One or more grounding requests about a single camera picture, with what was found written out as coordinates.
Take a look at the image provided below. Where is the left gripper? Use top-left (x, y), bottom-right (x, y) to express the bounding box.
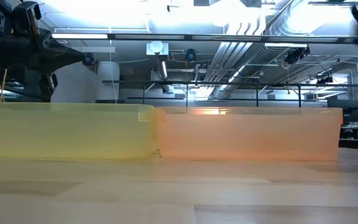
top-left (11, 1), bottom-right (88, 75)

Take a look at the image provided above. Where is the white cylindrical tank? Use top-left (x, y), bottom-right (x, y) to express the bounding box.
top-left (97, 61), bottom-right (121, 102)

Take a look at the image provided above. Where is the yellow translucent plastic bin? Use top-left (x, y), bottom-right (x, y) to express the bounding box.
top-left (0, 102), bottom-right (158, 160)

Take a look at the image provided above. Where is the white round ceiling lamp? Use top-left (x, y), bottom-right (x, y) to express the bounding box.
top-left (146, 40), bottom-right (170, 56)

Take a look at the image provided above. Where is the white ceiling pipe bundle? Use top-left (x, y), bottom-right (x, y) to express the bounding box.
top-left (203, 18), bottom-right (256, 83)

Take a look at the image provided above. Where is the black metal railing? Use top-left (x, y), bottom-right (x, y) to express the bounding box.
top-left (101, 80), bottom-right (358, 108)

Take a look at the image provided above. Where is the orange translucent plastic bin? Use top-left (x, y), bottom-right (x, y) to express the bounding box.
top-left (154, 106), bottom-right (344, 162)

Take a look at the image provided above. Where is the black background monitor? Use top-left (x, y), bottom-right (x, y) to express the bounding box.
top-left (327, 99), bottom-right (358, 124)

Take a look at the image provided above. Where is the black blue cable reel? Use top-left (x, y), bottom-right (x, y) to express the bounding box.
top-left (83, 52), bottom-right (96, 67)
top-left (185, 49), bottom-right (198, 62)

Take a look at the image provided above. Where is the black aluminium rig frame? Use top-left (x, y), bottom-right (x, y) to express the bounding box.
top-left (51, 32), bottom-right (358, 44)

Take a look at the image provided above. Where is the silver spiral air duct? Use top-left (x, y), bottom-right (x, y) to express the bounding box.
top-left (222, 0), bottom-right (358, 94)

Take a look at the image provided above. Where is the black ceiling camera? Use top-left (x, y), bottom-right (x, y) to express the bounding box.
top-left (284, 46), bottom-right (310, 65)
top-left (317, 74), bottom-right (334, 85)

